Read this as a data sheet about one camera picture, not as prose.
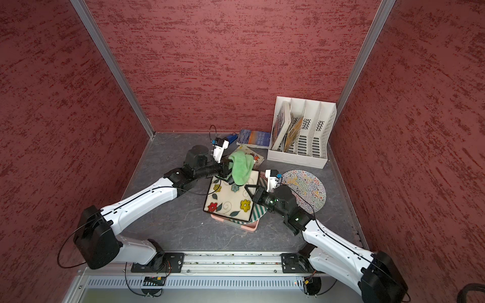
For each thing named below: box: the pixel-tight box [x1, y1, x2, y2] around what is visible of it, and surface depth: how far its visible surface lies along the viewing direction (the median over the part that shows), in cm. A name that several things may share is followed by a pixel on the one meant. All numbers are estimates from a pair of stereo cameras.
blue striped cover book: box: [236, 128, 272, 149], surface depth 120 cm
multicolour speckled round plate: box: [281, 169, 327, 214], surface depth 99 cm
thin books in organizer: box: [270, 101, 292, 151], surface depth 102 cm
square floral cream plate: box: [203, 175, 254, 222], surface depth 75 cm
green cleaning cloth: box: [228, 150, 255, 186], surface depth 72 cm
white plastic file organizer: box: [267, 95, 338, 170], surface depth 108 cm
